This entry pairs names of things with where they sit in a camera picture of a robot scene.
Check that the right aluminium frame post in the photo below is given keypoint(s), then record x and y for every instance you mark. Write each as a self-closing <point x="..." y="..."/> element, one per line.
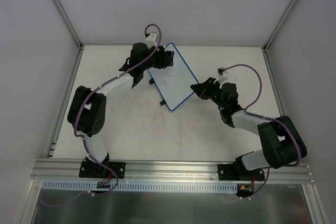
<point x="284" y="16"/>

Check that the slotted cable duct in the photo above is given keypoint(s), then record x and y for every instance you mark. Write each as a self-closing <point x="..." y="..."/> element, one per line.
<point x="141" y="186"/>

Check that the left aluminium frame post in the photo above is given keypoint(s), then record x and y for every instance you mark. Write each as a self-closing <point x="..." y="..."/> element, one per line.
<point x="64" y="16"/>

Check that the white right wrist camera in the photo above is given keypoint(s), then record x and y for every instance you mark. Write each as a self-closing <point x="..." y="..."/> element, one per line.
<point x="223" y="76"/>

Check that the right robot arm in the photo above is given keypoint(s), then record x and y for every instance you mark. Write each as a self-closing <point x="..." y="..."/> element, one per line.
<point x="281" y="144"/>

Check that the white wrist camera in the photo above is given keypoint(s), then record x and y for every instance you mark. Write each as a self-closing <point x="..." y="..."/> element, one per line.
<point x="151" y="40"/>
<point x="223" y="76"/>

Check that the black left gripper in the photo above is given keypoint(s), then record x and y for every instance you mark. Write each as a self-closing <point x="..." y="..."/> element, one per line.
<point x="163" y="57"/>

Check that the aluminium frame post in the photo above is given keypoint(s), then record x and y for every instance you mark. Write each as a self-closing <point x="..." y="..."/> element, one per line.
<point x="64" y="16"/>
<point x="284" y="16"/>

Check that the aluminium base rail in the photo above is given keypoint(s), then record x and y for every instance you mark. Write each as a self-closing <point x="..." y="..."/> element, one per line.
<point x="166" y="171"/>

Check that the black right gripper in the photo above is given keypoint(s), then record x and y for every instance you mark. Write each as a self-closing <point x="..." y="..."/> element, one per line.
<point x="208" y="89"/>

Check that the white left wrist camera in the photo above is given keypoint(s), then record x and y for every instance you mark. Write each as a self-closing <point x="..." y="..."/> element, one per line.
<point x="151" y="40"/>

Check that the blue-framed whiteboard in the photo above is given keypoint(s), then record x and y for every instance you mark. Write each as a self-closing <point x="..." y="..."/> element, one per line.
<point x="174" y="83"/>

